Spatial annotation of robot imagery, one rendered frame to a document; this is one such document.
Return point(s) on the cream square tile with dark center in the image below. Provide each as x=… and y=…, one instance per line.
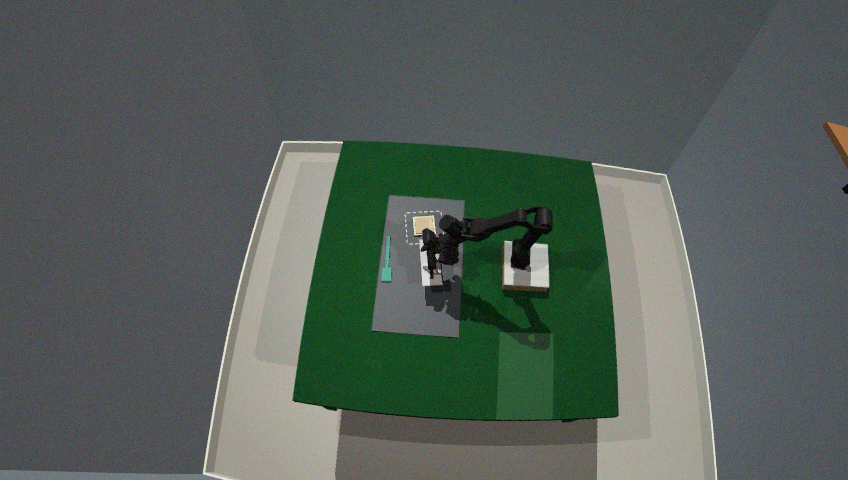
x=423, y=222

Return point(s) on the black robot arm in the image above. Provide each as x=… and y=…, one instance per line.
x=482, y=228

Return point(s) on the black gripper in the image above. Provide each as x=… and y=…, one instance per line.
x=432, y=242

